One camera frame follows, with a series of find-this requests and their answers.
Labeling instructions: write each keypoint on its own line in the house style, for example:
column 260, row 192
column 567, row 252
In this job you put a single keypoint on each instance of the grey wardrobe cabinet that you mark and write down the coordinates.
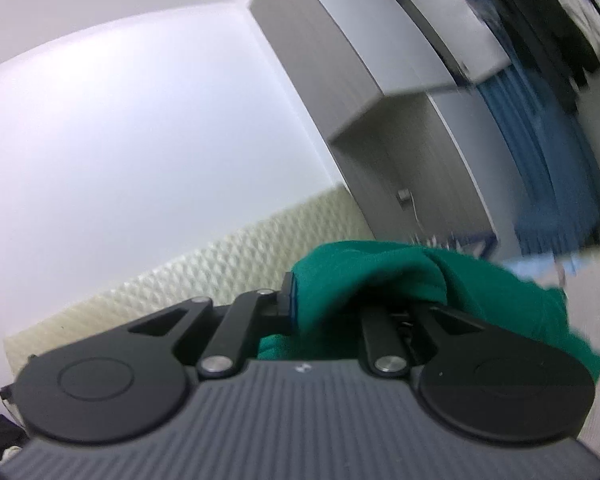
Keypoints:
column 422, row 156

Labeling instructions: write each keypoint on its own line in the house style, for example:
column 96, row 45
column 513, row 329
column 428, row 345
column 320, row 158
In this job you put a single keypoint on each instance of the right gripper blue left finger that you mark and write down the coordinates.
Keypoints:
column 250, row 317

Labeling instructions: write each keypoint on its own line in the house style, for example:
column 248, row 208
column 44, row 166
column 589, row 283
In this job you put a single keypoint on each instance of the cream quilted headboard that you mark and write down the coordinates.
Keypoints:
column 252, row 257

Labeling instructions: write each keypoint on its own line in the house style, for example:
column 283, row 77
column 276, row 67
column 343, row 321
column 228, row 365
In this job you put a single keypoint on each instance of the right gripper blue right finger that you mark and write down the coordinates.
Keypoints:
column 384, row 353

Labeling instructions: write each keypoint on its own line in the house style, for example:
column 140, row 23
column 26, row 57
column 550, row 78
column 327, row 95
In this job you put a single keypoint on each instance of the blue curtain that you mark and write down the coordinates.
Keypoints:
column 549, row 148

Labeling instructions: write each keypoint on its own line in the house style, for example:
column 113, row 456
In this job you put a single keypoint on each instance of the green hoodie sweatshirt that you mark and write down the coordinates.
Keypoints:
column 337, row 281

